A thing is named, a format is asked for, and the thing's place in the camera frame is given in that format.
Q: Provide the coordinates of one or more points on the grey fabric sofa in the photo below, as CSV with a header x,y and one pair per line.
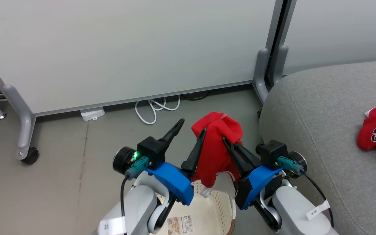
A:
x,y
321,137

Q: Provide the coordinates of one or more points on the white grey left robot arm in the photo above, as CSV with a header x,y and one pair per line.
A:
x,y
135,205

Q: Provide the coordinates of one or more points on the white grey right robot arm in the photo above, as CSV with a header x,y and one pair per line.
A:
x,y
295,209

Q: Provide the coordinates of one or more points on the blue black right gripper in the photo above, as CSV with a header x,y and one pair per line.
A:
x,y
255,182

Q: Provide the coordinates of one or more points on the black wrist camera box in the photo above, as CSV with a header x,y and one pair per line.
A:
x,y
152,150
271,151

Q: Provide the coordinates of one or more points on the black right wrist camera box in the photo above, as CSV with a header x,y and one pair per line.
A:
x,y
271,151

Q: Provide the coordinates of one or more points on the grey curved partition foot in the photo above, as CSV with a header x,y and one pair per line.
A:
x,y
260,75
279,63

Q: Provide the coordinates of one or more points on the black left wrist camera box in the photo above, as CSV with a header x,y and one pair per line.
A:
x,y
152,150

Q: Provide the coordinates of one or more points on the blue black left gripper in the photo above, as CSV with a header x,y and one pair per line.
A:
x,y
175,182

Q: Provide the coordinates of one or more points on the grey partition leg with caster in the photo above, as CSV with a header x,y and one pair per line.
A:
x,y
24,124

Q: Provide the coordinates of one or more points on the large white partition panel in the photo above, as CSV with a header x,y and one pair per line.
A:
x,y
126,42

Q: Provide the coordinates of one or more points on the plain red garment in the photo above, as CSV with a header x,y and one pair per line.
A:
x,y
215,147

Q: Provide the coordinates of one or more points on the beige perforated laundry basket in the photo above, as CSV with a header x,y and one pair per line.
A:
x,y
214,209

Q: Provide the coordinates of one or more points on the printed label sticker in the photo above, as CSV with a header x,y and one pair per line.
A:
x,y
180,225

